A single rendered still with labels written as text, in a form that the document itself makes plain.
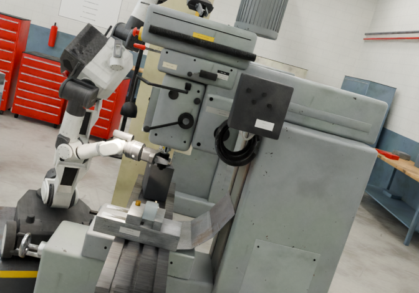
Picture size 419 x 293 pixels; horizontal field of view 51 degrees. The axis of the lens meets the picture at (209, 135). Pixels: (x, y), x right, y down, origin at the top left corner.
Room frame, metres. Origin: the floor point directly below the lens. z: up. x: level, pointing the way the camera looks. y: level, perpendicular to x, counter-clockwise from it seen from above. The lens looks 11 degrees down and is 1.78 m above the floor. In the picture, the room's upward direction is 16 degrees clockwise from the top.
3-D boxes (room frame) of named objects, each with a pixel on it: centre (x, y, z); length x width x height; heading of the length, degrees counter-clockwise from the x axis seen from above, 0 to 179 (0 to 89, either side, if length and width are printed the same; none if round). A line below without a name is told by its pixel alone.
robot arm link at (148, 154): (1.98, 0.27, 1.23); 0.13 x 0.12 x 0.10; 171
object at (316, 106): (2.02, -0.32, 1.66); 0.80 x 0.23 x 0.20; 96
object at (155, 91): (1.96, 0.29, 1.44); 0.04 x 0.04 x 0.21; 6
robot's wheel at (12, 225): (2.18, 0.90, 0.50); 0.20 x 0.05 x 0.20; 28
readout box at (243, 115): (1.67, -0.16, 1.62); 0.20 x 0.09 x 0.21; 96
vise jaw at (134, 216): (1.73, 0.21, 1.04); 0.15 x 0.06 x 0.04; 3
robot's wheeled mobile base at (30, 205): (2.52, 0.79, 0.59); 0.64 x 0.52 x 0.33; 28
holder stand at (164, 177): (2.27, 0.21, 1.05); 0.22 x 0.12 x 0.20; 14
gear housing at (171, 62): (1.97, 0.13, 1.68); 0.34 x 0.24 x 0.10; 96
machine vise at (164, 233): (1.73, 0.18, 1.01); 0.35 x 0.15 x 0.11; 93
